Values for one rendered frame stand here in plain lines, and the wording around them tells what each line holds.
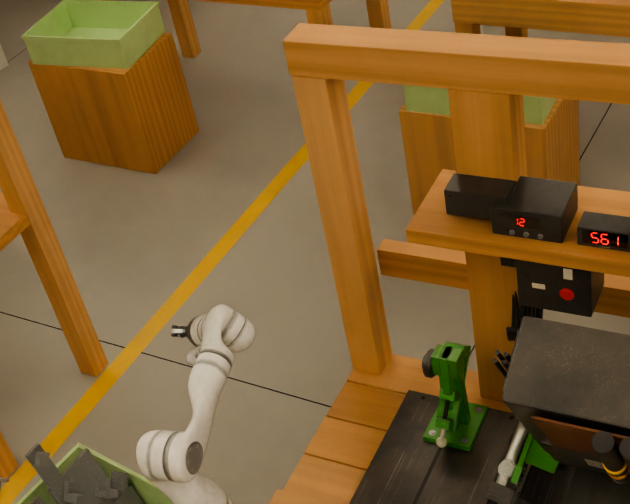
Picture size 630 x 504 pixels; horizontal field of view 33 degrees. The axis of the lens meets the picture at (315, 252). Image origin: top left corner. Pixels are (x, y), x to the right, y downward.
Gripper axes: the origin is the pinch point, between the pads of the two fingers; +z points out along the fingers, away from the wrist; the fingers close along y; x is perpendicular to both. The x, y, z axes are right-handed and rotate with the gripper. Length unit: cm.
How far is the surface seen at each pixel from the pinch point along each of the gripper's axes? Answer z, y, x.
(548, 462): -35, -74, 27
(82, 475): 44, 15, 36
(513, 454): -18, -76, 26
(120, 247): 281, -38, -53
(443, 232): -27, -51, -24
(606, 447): -83, -53, 20
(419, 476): 6, -63, 33
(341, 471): 21, -48, 33
